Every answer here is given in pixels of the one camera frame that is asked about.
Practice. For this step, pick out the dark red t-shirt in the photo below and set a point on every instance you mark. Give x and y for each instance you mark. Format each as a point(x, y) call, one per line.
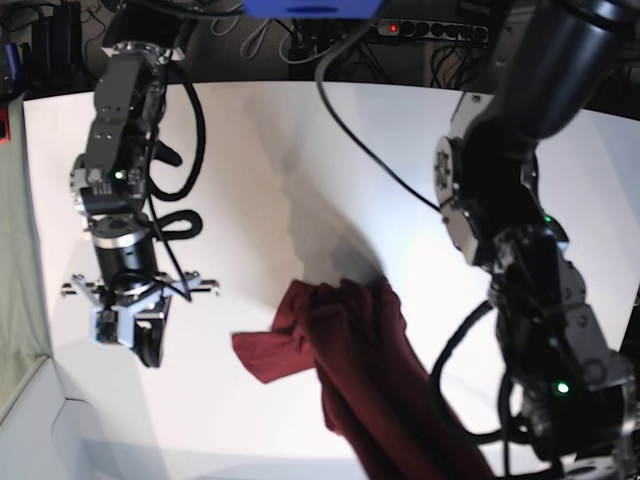
point(374, 389)

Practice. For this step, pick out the black power strip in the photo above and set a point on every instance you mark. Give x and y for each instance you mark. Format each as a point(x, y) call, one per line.
point(432, 30)

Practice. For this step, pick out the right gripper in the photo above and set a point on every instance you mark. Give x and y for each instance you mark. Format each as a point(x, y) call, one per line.
point(147, 296)

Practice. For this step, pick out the red black device left edge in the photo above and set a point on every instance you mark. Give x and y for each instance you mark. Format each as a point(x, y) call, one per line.
point(4, 126)

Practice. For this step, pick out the blue bottle left edge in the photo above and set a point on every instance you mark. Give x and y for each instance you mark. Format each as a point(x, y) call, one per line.
point(10, 64)

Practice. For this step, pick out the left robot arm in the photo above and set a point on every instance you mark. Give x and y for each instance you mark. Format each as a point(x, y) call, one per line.
point(564, 392)

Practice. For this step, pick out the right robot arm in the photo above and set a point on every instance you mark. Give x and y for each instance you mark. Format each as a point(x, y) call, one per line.
point(111, 185)

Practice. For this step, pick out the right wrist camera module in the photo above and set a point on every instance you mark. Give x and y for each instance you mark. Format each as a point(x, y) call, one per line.
point(113, 325)

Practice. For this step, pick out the blue box at top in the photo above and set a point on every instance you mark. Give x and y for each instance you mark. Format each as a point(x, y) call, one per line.
point(312, 9)

